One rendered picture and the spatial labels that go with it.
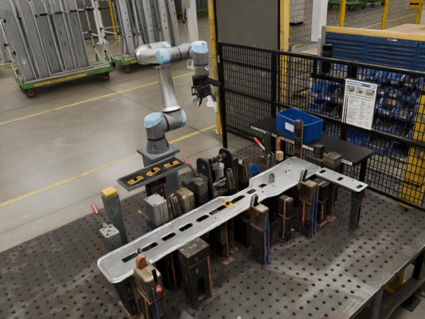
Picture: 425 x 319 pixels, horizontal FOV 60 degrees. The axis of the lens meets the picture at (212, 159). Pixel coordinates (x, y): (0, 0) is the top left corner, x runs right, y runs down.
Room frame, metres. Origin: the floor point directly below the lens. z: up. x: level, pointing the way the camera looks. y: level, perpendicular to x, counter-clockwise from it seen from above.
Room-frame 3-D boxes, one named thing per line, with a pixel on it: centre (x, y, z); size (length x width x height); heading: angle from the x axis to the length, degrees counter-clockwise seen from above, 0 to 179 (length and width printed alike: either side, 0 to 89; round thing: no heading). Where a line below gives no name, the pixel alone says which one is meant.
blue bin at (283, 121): (2.37, -0.62, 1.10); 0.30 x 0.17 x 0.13; 28
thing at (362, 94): (2.15, -0.93, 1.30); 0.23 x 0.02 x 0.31; 37
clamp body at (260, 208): (1.51, -0.21, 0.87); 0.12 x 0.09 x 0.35; 37
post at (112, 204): (1.59, 0.53, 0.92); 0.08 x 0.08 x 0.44; 37
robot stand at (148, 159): (2.15, 0.35, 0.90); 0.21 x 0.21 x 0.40; 36
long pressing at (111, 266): (1.60, -0.05, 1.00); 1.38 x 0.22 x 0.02; 127
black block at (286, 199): (1.64, -0.38, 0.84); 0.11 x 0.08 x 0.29; 37
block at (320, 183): (1.79, -0.60, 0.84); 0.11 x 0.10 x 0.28; 37
